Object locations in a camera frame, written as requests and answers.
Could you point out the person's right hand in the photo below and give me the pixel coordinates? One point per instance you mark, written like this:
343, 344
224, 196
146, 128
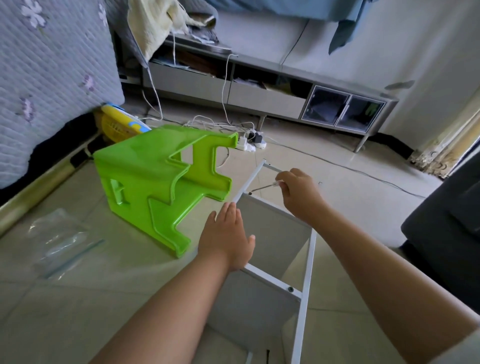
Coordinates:
300, 195

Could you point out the person's left hand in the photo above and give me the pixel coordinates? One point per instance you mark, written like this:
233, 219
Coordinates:
225, 238

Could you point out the white wooden board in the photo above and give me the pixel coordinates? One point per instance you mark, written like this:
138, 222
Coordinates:
281, 232
251, 307

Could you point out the white metal frame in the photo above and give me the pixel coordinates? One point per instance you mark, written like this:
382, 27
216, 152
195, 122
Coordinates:
248, 357
306, 300

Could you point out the clear plastic screw bag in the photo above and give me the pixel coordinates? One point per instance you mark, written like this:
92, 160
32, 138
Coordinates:
60, 240

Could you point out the person's left forearm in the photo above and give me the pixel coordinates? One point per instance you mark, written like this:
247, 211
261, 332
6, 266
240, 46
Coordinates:
161, 315

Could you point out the person's right forearm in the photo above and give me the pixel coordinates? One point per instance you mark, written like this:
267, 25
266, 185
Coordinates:
397, 285

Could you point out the person's white shirt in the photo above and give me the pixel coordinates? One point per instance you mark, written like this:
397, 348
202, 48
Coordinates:
461, 349

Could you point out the white power strip with plugs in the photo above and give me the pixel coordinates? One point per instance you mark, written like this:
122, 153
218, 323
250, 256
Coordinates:
256, 138

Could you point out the green plastic stool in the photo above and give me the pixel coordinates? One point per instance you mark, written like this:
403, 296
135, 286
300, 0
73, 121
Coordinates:
150, 176

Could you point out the grey marble TV cabinet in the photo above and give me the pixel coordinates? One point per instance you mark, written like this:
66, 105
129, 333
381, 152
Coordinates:
277, 86

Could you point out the grey sofa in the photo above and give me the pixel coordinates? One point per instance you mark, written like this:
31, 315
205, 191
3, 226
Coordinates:
450, 232

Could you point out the yellow plastic basket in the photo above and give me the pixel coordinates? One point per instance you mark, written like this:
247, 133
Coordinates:
120, 121

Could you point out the patterned beige curtain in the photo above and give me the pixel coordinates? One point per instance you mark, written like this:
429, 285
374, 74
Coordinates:
450, 142

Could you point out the blue cloth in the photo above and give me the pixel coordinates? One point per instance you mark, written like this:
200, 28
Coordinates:
300, 7

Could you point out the pile of pale cloth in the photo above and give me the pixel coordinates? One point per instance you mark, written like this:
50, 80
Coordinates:
157, 22

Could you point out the grey textured furniture cover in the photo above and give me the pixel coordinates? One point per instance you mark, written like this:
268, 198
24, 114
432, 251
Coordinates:
52, 75

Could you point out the chrome metal base rail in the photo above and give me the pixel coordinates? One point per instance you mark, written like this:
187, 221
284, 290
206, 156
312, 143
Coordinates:
37, 187

